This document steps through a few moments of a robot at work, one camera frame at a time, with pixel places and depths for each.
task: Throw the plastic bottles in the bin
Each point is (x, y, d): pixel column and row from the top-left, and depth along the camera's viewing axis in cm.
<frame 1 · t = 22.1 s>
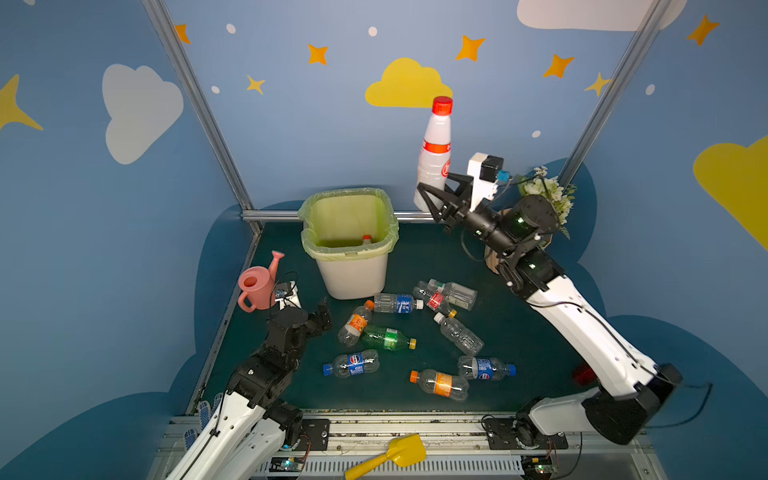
left hand: (315, 303, 75), fingers open
right hand: (432, 176, 54), fingers open
white plastic waste bin: (351, 279, 97), point 9 cm above the table
green bin liner bag: (337, 220, 99), point 20 cm above the table
pink watering can: (258, 286, 90), point 13 cm above the table
white artificial flower plant: (537, 184, 94), point 31 cm above the table
white bottle red cap far: (367, 238, 106), point 11 cm above the table
clear bottle white cap green label: (456, 294, 101), point 2 cm above the table
clear bottle red label yellow cap: (434, 300, 97), point 5 cm above the table
clear bottle blue label white cap: (396, 303, 95), point 6 cm above the table
clear bottle orange label upper: (351, 332, 93), point 2 cm above the table
green plastic bottle yellow cap: (377, 337, 88), point 5 cm above the table
clear bottle white cap ribbed: (454, 331, 90), point 5 cm above the table
pepsi bottle blue cap left: (355, 364, 83), point 5 cm above the table
pepsi bottle blue cap right: (493, 369, 82), point 6 cm above the table
clear bottle orange label lower: (441, 383, 80), point 5 cm above the table

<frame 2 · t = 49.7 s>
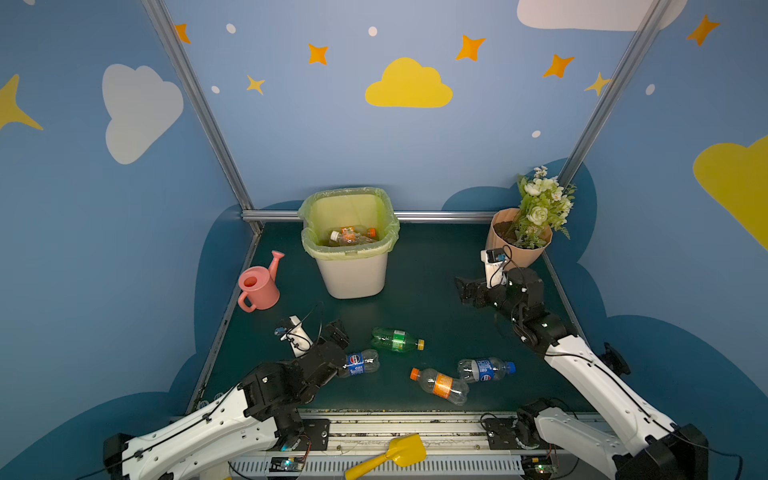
left hand: (341, 336, 74), fingers open
right hand: (474, 271, 79), fingers open
clear bottle orange label upper: (349, 235, 98), point 18 cm above the table
green plastic bottle yellow cap: (395, 340, 88), point 5 cm above the table
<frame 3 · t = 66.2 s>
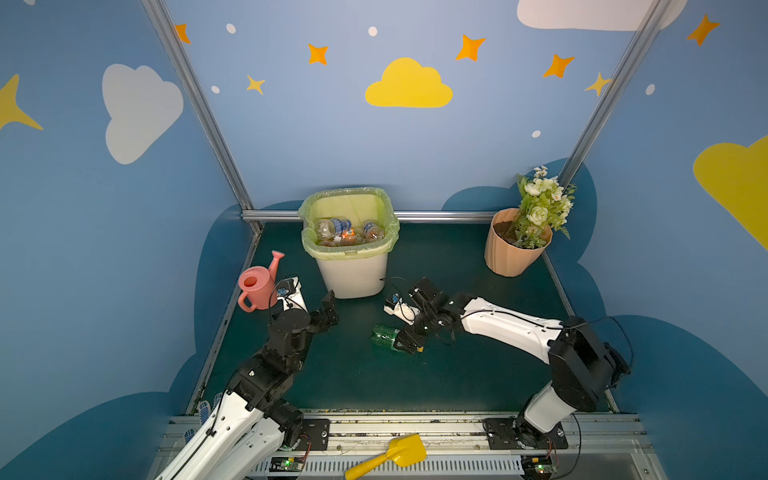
left hand: (321, 297, 73), fingers open
right hand: (405, 330, 84), fingers open
pepsi bottle blue cap left: (373, 233, 88), point 25 cm above the table
pepsi bottle blue cap right: (330, 224, 91), point 25 cm above the table
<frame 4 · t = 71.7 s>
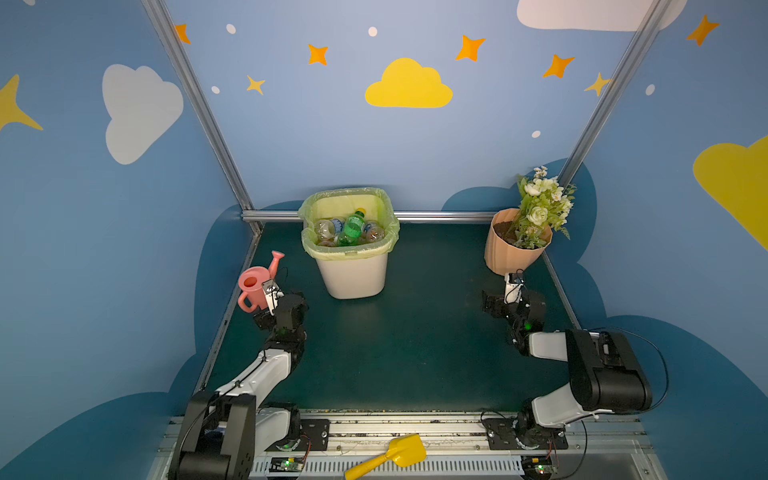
left hand: (281, 296, 86), fingers open
right hand: (502, 288, 95), fingers open
green plastic bottle yellow cap: (353, 225, 92), point 24 cm above the table
